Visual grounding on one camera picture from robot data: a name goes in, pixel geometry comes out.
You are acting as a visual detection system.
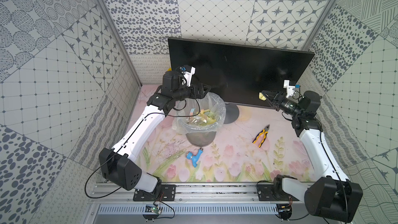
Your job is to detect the grey trash bin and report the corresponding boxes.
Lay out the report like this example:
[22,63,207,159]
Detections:
[186,131,217,147]

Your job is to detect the blue toy drill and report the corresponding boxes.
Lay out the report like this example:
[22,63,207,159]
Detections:
[186,148,203,168]

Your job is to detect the circuit board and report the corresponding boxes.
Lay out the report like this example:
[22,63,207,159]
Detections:
[276,204,292,220]
[143,205,162,221]

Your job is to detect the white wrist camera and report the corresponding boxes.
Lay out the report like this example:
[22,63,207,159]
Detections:
[180,65,196,87]
[284,80,300,98]

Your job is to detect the yellow black pliers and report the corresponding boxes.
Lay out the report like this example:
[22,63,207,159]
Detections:
[252,124,270,148]

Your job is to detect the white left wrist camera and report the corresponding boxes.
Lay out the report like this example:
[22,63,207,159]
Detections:
[180,65,196,87]

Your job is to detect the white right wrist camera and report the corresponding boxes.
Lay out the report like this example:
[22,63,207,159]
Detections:
[284,80,300,98]

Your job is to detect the discarded sticky notes pile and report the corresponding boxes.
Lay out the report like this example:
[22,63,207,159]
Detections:
[187,109,218,126]

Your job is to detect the left circuit board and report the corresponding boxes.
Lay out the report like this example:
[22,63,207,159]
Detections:
[143,205,162,221]

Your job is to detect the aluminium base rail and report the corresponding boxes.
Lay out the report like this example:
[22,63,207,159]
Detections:
[88,183,305,217]

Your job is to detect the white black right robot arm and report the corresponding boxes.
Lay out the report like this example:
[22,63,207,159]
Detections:
[259,90,363,224]

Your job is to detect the right circuit board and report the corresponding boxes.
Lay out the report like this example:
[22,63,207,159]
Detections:
[276,204,292,220]

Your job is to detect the clear plastic bin liner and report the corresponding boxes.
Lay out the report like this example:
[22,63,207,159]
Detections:
[172,92,227,134]

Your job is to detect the black AOC computer monitor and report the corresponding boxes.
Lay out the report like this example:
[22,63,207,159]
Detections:
[168,38,315,108]

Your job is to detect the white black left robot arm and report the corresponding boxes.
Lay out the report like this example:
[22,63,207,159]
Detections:
[99,65,211,197]

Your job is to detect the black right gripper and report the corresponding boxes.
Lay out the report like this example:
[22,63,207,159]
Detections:
[261,90,302,117]

